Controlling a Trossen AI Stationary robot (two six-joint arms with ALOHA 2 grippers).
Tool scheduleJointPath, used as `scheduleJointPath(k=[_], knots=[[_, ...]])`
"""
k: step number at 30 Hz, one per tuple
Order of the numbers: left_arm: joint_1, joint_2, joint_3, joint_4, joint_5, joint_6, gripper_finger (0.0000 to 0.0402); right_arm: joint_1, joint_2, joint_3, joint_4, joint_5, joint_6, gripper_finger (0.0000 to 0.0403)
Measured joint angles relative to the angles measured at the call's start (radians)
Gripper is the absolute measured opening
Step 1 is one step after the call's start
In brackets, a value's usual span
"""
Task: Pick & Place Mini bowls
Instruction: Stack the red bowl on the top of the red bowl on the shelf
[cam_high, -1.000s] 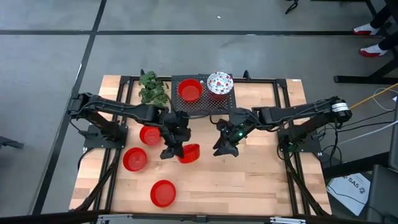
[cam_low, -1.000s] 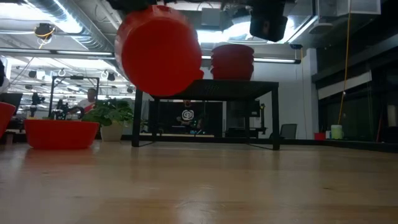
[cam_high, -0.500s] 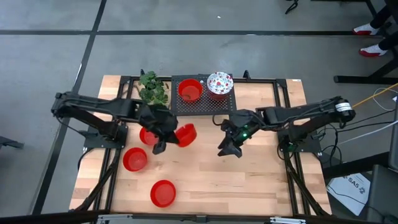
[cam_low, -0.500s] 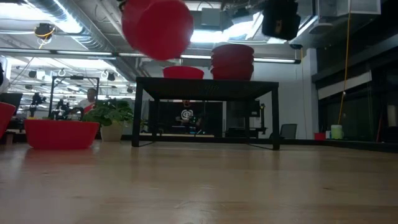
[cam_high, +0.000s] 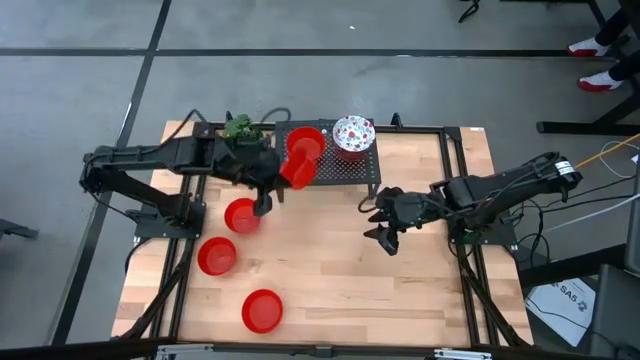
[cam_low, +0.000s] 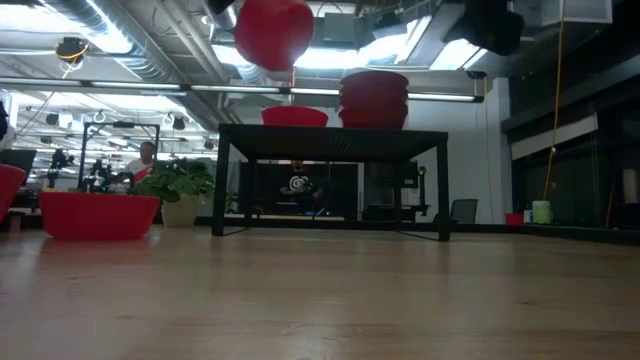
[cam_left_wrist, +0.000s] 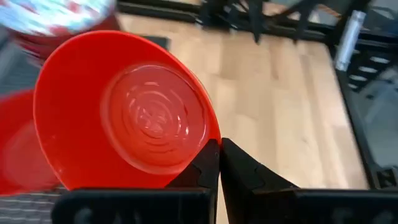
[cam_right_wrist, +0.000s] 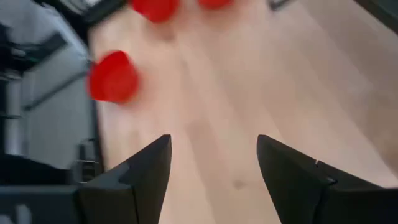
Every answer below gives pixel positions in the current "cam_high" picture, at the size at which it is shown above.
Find red and white shoes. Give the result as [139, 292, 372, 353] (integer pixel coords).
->
[564, 0, 640, 95]

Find white printed sheet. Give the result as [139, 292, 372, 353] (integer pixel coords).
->
[524, 277, 597, 349]

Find red strawberry print bowl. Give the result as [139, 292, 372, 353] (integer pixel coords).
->
[335, 144, 375, 163]
[332, 114, 377, 154]

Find silver metal bracket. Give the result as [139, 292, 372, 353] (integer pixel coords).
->
[154, 343, 214, 360]
[433, 348, 494, 360]

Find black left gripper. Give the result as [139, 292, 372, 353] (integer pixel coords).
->
[227, 142, 289, 217]

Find white cable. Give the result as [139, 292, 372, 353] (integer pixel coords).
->
[542, 192, 640, 234]

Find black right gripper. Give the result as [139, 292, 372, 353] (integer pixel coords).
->
[363, 186, 437, 257]

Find red plastic bowl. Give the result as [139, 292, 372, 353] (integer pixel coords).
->
[240, 288, 285, 335]
[223, 197, 262, 235]
[196, 236, 238, 277]
[278, 149, 319, 192]
[285, 125, 328, 160]

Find yellow extension cord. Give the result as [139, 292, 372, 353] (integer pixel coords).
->
[574, 132, 640, 171]

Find black desk frame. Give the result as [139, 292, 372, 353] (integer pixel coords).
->
[536, 92, 640, 137]

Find black perforated metal shelf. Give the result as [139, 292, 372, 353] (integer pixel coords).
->
[273, 118, 384, 204]

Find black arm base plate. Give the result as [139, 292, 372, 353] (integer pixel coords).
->
[446, 219, 519, 247]
[133, 209, 207, 240]

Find black stand foot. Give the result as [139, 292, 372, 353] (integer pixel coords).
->
[0, 218, 40, 240]

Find white red shoe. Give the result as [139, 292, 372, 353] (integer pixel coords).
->
[577, 71, 624, 94]
[566, 36, 612, 57]

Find green potted plant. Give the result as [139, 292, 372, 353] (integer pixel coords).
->
[222, 113, 264, 142]

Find black aluminium table frame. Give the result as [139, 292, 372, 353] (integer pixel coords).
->
[112, 112, 534, 360]

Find black metal bar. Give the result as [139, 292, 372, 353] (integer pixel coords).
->
[517, 243, 629, 287]

